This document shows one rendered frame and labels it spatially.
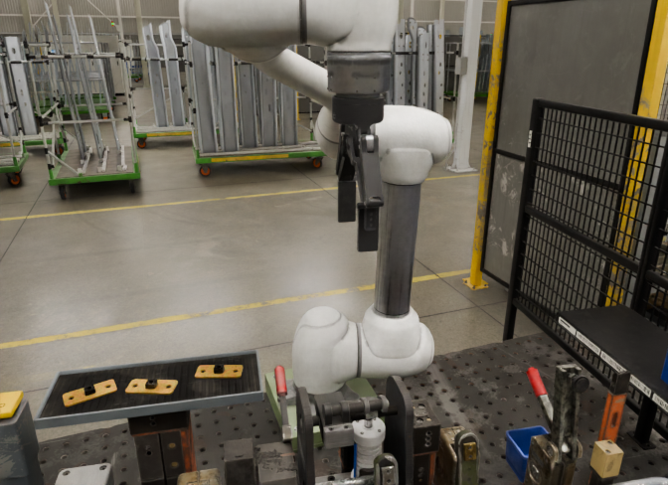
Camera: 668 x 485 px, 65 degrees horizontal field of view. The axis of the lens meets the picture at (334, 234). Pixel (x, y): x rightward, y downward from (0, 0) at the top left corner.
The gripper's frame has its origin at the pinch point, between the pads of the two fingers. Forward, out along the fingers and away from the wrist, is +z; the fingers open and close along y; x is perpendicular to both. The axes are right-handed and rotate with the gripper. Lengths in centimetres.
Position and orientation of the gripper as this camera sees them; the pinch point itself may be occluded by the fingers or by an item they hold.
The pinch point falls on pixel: (356, 228)
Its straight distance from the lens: 82.1
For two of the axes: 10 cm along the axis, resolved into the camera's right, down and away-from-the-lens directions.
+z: 0.0, 9.4, 3.4
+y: 2.0, 3.4, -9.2
